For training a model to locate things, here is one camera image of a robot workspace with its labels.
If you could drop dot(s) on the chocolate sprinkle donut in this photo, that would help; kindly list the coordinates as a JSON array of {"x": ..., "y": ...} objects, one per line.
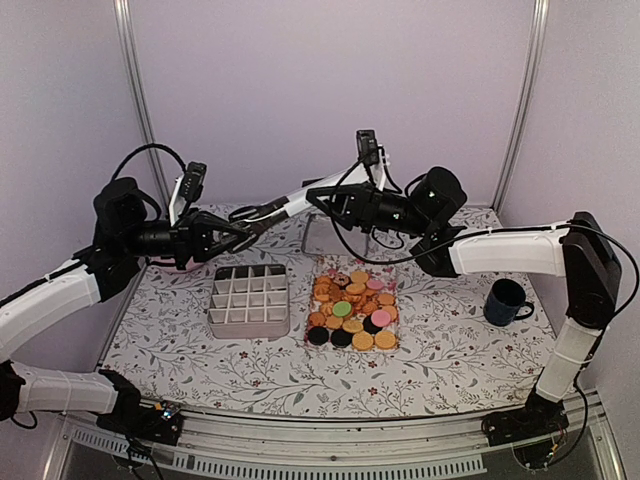
[{"x": 342, "y": 280}]

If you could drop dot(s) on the pink divided cookie tin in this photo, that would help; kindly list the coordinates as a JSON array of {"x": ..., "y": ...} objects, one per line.
[{"x": 249, "y": 302}]

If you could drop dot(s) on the aluminium frame post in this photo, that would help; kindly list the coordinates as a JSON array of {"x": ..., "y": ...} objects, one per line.
[
  {"x": 125, "y": 30},
  {"x": 534, "y": 54}
]

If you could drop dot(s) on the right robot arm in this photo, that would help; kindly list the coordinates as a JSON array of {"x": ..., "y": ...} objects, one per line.
[{"x": 576, "y": 250}]

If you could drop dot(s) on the dark blue mug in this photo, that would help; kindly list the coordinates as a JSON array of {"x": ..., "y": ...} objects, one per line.
[{"x": 506, "y": 303}]

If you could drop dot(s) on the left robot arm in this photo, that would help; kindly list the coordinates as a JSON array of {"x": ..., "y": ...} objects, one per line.
[{"x": 123, "y": 236}]

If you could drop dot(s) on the yellow round biscuit right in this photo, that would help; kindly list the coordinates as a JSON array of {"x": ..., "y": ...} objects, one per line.
[{"x": 385, "y": 340}]

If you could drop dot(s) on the floral tablecloth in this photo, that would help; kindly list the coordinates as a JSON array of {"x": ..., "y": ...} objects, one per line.
[{"x": 450, "y": 359}]

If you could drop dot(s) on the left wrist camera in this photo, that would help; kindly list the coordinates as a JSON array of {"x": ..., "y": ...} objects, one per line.
[{"x": 188, "y": 189}]

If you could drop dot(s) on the right aluminium frame post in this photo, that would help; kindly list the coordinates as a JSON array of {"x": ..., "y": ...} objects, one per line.
[{"x": 534, "y": 54}]

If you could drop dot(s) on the pink sandwich cookie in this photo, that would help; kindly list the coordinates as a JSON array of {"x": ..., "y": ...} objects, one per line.
[{"x": 375, "y": 284}]

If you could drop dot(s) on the yellow round biscuit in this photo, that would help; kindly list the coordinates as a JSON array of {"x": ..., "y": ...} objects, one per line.
[
  {"x": 362, "y": 341},
  {"x": 385, "y": 340}
]

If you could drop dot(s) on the floral cookie tray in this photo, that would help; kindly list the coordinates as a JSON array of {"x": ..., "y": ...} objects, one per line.
[{"x": 325, "y": 293}]

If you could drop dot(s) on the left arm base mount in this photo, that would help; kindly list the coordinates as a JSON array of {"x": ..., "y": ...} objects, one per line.
[{"x": 160, "y": 423}]

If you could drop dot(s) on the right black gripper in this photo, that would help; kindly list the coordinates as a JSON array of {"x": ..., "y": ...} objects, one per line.
[{"x": 354, "y": 206}]

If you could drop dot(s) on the metal serving tongs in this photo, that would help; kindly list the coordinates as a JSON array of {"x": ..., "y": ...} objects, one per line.
[{"x": 257, "y": 219}]

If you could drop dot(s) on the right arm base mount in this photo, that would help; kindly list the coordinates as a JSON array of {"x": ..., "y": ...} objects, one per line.
[{"x": 536, "y": 418}]

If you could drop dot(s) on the silver metal tray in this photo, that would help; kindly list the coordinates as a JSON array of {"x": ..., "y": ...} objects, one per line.
[{"x": 320, "y": 238}]

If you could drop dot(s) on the pink plate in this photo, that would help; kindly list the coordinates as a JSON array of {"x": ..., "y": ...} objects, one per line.
[{"x": 170, "y": 266}]

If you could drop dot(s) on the left aluminium frame post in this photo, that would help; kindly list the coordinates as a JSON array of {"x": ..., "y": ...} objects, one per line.
[{"x": 125, "y": 30}]

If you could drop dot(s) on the black sandwich cookie left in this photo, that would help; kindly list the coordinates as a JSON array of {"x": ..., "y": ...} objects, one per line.
[{"x": 318, "y": 335}]

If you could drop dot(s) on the front aluminium rail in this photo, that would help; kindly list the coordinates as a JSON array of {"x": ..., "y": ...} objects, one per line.
[{"x": 230, "y": 445}]

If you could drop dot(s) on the green round cookie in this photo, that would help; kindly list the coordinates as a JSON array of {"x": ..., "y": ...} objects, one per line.
[{"x": 342, "y": 309}]

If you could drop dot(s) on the black sandwich cookie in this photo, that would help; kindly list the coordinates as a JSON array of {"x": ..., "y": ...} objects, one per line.
[
  {"x": 318, "y": 335},
  {"x": 340, "y": 338}
]

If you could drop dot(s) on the black sandwich cookie right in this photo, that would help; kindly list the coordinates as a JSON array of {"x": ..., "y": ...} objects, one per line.
[{"x": 340, "y": 338}]

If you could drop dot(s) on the yellow round biscuit left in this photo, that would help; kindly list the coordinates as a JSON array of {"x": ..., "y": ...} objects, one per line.
[{"x": 362, "y": 341}]

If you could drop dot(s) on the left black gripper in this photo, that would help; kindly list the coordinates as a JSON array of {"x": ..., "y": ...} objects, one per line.
[{"x": 193, "y": 237}]

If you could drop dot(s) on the pink round cookie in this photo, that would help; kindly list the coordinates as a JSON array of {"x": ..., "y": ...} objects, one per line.
[{"x": 381, "y": 318}]

